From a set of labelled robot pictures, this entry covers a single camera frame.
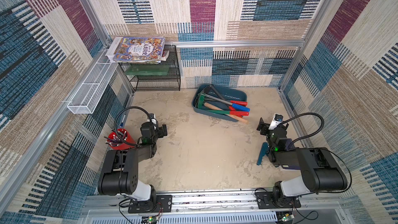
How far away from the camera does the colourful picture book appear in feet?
2.54

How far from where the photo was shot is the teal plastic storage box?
963 mm

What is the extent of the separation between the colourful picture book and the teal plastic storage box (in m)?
0.38
